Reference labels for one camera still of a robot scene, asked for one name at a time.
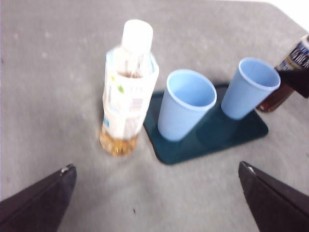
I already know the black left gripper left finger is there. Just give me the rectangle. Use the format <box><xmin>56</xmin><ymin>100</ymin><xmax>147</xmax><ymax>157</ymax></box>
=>
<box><xmin>0</xmin><ymin>163</ymin><xmax>77</xmax><ymax>232</ymax></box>

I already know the pale tea bottle white label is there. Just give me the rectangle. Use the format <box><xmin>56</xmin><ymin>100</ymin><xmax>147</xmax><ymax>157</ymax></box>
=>
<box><xmin>99</xmin><ymin>19</ymin><xmax>160</xmax><ymax>157</ymax></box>

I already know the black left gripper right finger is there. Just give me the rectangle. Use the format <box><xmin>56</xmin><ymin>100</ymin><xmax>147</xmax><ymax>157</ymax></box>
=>
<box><xmin>238</xmin><ymin>161</ymin><xmax>309</xmax><ymax>232</ymax></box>

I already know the dark teal flat tray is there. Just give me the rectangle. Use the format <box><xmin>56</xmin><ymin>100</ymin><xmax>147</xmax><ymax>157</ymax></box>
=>
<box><xmin>143</xmin><ymin>83</ymin><xmax>269</xmax><ymax>166</ymax></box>

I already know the dark oolong tea bottle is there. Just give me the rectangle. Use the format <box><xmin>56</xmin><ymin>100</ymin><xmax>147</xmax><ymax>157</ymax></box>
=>
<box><xmin>256</xmin><ymin>34</ymin><xmax>309</xmax><ymax>113</ymax></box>

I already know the light blue ribbed cup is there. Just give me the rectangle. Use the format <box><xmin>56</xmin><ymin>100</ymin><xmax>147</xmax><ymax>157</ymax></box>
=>
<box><xmin>157</xmin><ymin>69</ymin><xmax>217</xmax><ymax>142</ymax></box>
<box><xmin>221</xmin><ymin>57</ymin><xmax>281</xmax><ymax>120</ymax></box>

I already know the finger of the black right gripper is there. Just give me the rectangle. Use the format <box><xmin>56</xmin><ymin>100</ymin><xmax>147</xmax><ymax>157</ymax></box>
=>
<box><xmin>275</xmin><ymin>67</ymin><xmax>309</xmax><ymax>99</ymax></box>

